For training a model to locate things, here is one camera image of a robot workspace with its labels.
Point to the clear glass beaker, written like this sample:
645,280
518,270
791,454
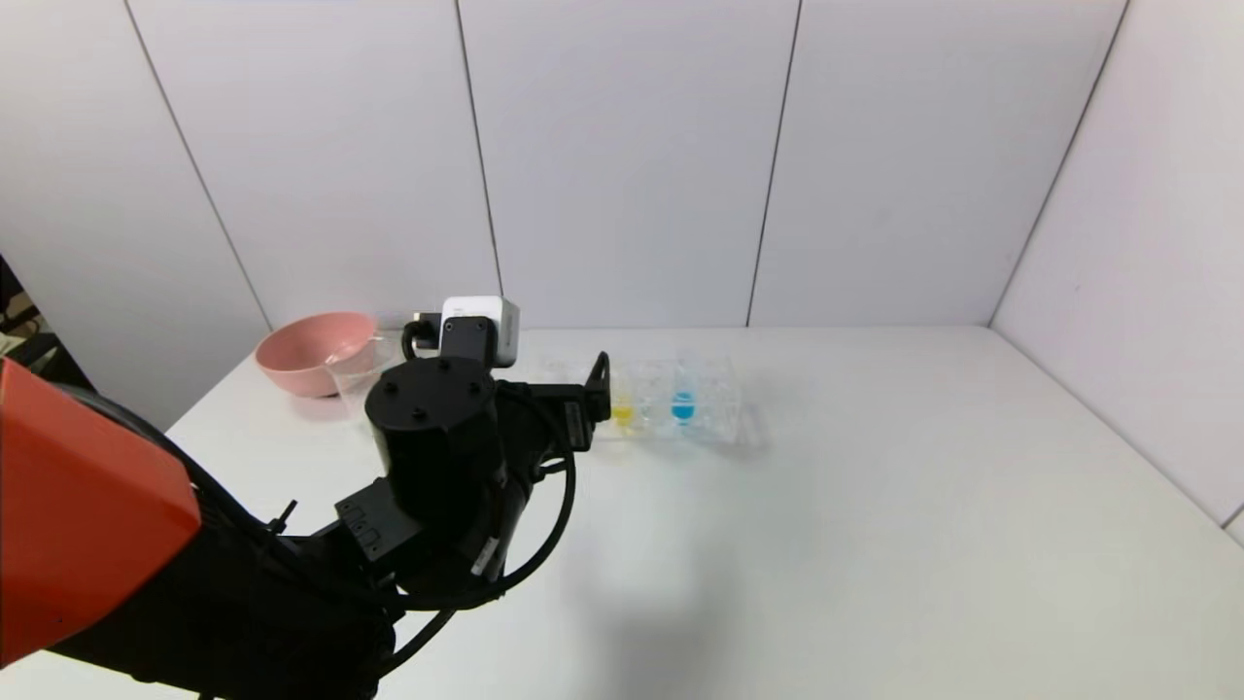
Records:
348,379

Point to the test tube with yellow pigment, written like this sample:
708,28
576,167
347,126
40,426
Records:
623,413

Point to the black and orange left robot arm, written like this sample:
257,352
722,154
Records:
97,515

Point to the clear plastic test tube rack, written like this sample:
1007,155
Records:
716,408

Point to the dark background furniture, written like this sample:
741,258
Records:
19,321

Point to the pink plastic bowl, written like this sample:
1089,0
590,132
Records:
301,352

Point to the test tube with blue pigment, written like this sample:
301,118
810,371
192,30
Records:
683,408

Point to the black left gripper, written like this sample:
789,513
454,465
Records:
573,420

